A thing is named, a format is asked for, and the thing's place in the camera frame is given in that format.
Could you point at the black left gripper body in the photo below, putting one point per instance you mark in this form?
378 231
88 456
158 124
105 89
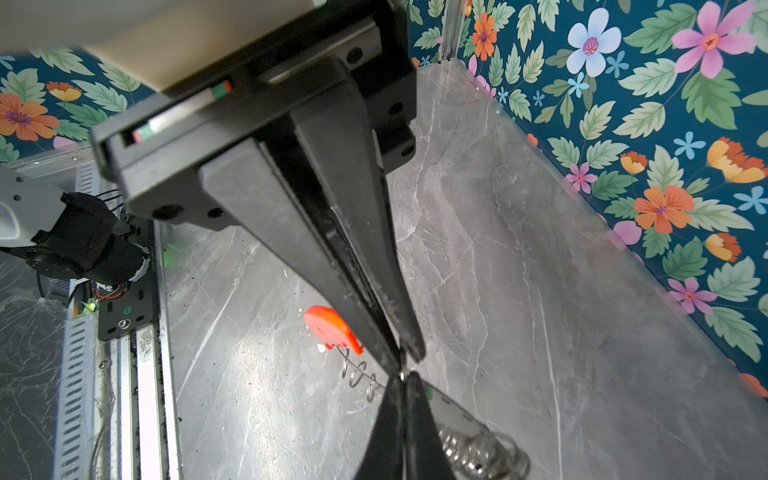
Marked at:
153 151

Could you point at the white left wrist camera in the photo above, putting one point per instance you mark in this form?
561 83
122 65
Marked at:
158 42

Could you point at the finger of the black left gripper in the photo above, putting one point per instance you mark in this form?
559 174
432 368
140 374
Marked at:
247 184
335 133

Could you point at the metal keyring holder red handle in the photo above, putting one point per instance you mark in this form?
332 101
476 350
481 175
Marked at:
471 448

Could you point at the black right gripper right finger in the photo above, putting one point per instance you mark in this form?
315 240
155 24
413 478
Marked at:
424 455

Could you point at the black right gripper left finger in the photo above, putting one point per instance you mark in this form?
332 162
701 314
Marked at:
383 458

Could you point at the white vented cable duct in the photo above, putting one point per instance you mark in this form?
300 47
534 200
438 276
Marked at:
76 422

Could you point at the aluminium mounting rail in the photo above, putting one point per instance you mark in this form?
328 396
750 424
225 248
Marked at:
143 434

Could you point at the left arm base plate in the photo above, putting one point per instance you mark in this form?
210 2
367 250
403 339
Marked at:
133 305

